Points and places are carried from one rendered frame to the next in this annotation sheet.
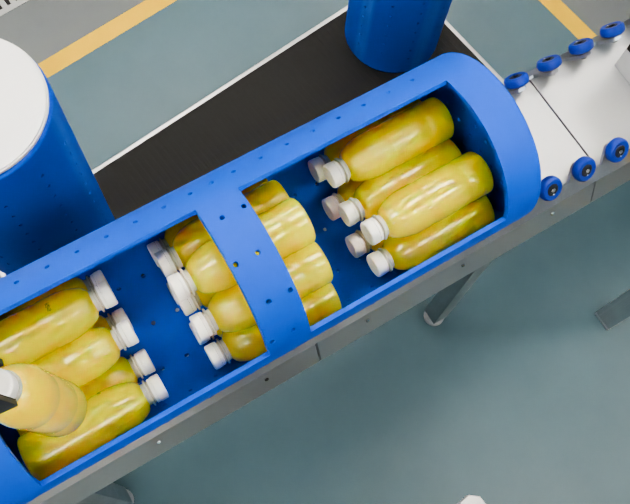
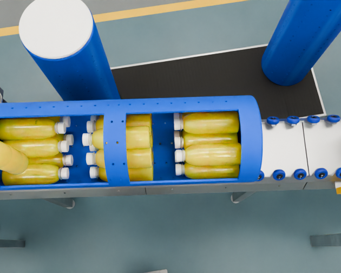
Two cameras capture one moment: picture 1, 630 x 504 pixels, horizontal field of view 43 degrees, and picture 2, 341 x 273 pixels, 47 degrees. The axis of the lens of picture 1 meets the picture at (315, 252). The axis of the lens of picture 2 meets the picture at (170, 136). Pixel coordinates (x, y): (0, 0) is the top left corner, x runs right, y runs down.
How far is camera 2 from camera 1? 0.33 m
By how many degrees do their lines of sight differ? 12
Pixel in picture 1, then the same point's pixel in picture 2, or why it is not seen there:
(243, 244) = (113, 136)
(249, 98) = (204, 65)
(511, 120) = (255, 140)
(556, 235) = (312, 192)
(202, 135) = (176, 72)
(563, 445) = not seen: outside the picture
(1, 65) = (79, 15)
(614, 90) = (339, 145)
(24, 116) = (76, 40)
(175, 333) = not seen: hidden behind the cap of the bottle
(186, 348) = not seen: hidden behind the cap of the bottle
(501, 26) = not seen: outside the picture
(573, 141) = (305, 159)
